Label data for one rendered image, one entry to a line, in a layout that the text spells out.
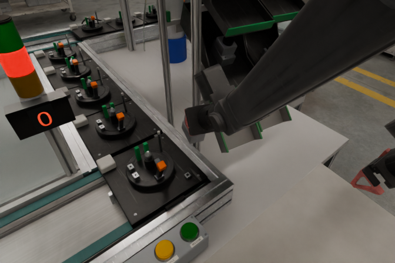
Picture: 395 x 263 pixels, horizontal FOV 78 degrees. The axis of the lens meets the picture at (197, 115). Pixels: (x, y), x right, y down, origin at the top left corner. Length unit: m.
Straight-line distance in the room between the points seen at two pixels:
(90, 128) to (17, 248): 0.40
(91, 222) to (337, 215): 0.71
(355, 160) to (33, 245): 2.23
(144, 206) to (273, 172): 0.46
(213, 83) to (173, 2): 1.03
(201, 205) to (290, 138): 0.52
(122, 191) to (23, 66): 0.39
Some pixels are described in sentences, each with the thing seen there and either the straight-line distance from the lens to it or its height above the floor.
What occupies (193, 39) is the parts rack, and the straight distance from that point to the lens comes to 0.66.
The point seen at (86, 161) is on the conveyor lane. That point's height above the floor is 0.96.
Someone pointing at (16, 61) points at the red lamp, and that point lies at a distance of 0.59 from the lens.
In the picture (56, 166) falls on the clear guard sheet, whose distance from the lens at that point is 0.81.
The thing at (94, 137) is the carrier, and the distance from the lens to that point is 0.91.
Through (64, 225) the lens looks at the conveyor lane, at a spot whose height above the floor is 0.92.
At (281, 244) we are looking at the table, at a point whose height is 0.86.
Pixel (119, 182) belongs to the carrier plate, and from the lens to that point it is 0.75.
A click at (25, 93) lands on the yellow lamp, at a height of 1.27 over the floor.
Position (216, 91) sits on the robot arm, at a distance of 0.45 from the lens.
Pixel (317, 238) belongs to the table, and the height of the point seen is 0.86.
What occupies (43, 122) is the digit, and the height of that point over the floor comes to 1.19.
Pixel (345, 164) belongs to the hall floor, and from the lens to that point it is 2.36.
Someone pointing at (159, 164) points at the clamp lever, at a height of 1.07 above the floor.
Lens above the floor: 1.55
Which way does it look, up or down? 38 degrees down
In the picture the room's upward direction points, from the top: straight up
